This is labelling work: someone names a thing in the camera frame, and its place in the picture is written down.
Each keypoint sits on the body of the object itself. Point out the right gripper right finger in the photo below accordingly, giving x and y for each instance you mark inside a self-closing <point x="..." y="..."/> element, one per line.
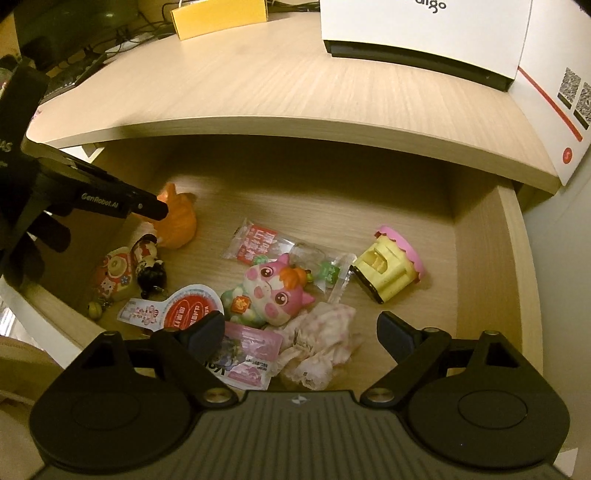
<point x="416" y="352"/>

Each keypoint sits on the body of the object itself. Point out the pink pig figurine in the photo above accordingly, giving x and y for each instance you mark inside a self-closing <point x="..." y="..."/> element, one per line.
<point x="270" y="293"/>

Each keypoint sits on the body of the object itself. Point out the clear red snack wrapper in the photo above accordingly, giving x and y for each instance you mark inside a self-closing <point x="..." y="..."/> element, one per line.
<point x="327" y="268"/>

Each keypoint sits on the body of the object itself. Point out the white aigo computer case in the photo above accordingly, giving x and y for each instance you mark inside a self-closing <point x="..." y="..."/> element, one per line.
<point x="477" y="40"/>

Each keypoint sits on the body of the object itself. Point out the black monitor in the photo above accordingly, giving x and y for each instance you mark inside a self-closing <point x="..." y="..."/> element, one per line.
<point x="50" y="30"/>

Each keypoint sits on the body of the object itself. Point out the yellow cardboard box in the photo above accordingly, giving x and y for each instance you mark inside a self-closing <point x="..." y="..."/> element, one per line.
<point x="204" y="17"/>

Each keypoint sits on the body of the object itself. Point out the yellow pink toy cake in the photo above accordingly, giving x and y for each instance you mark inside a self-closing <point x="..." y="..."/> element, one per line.
<point x="389" y="265"/>

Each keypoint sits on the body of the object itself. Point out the pink card packet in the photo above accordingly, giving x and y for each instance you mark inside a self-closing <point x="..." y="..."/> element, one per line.
<point x="245" y="357"/>

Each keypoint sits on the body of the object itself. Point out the black white doll keychain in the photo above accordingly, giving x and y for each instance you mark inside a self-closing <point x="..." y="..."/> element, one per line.
<point x="148" y="268"/>

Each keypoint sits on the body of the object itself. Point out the red toy camera keychain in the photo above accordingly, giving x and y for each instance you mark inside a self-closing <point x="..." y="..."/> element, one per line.
<point x="113" y="281"/>

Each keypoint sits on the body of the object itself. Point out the black keyboard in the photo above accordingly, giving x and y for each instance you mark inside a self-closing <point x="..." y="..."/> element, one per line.
<point x="74" y="75"/>

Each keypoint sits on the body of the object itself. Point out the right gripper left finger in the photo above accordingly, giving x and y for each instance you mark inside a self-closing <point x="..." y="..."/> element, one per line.
<point x="180" y="357"/>

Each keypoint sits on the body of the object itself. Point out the red round paddle snack pack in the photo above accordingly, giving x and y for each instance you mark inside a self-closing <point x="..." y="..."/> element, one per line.
<point x="181" y="310"/>

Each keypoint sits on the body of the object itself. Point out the orange plastic capsule half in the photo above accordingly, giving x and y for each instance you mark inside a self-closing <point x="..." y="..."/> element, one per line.
<point x="180" y="224"/>

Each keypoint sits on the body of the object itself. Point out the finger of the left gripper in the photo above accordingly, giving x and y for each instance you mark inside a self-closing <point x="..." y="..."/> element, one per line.
<point x="73" y="184"/>

